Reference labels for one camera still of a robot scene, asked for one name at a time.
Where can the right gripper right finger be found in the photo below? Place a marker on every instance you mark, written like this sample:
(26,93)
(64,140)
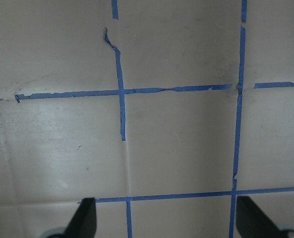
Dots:
(252,222)

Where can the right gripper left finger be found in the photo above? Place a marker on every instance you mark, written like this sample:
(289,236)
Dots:
(84,221)

